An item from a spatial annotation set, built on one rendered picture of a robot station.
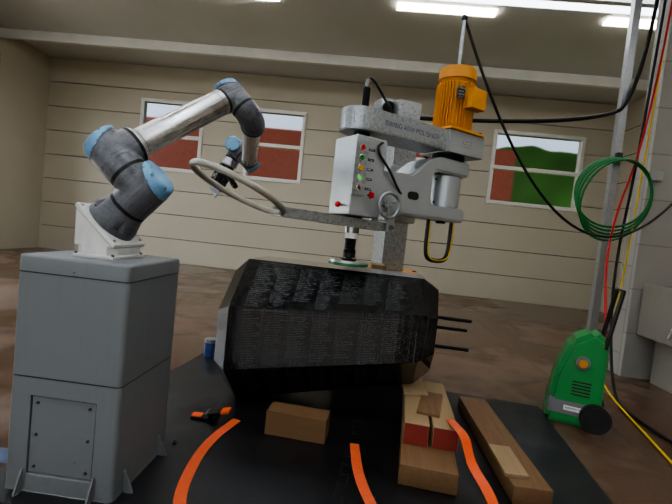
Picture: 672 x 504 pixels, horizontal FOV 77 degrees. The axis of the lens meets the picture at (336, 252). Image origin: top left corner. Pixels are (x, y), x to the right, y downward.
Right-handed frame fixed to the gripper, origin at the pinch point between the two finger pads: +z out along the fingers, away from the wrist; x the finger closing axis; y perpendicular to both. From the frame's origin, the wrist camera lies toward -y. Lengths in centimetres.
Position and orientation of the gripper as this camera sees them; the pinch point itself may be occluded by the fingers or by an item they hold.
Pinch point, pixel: (215, 196)
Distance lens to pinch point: 274.6
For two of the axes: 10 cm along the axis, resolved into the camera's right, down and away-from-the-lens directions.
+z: -4.7, 8.8, -0.3
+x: 5.9, 2.9, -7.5
